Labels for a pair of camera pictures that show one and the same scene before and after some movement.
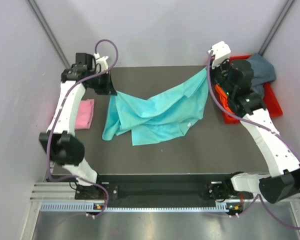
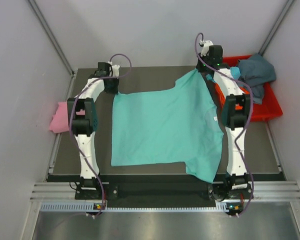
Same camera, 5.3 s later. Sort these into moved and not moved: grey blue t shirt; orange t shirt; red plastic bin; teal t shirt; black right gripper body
Moved: black right gripper body; teal t shirt
Not moved: red plastic bin; grey blue t shirt; orange t shirt
